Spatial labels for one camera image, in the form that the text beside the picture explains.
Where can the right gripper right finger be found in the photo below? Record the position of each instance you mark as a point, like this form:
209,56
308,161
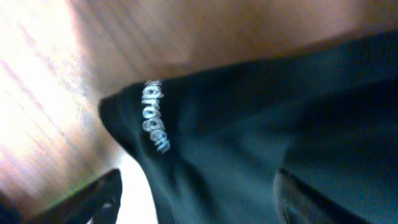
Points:
298,203

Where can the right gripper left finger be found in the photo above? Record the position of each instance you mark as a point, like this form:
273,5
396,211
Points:
96,203

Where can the plain black t-shirt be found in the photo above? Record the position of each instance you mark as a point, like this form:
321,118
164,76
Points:
211,143

